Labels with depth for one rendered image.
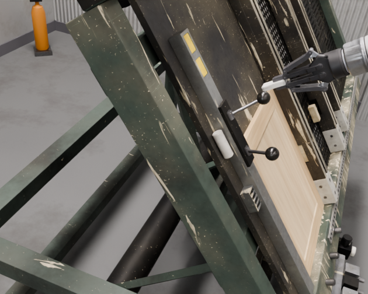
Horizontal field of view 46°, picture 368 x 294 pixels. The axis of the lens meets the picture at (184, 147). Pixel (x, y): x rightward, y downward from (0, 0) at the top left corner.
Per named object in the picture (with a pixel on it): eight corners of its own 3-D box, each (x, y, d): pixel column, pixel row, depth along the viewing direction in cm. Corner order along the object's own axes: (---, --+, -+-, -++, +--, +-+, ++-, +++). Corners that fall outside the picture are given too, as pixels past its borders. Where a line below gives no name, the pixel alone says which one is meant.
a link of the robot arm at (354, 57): (364, 31, 111) (341, 39, 115) (362, 43, 104) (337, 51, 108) (375, 62, 114) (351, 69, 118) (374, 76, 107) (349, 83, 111)
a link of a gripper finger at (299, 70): (322, 69, 114) (320, 64, 113) (283, 81, 120) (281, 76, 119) (324, 63, 117) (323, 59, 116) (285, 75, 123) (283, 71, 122)
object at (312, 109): (313, 122, 199) (319, 121, 197) (307, 108, 196) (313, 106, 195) (314, 119, 201) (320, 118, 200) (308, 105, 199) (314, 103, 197)
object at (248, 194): (249, 213, 127) (258, 212, 125) (239, 194, 125) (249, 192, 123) (252, 205, 130) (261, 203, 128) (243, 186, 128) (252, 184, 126)
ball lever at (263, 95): (229, 125, 118) (274, 102, 117) (224, 112, 117) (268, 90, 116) (227, 121, 122) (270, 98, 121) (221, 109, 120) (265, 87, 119)
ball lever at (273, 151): (242, 159, 124) (275, 164, 113) (237, 149, 123) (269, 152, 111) (251, 151, 126) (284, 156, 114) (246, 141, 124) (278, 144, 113)
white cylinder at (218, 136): (210, 136, 118) (222, 160, 121) (219, 133, 116) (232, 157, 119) (214, 130, 120) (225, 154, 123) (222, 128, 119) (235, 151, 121)
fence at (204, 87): (300, 297, 144) (312, 297, 142) (167, 39, 111) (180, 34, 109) (302, 286, 148) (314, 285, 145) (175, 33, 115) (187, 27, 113)
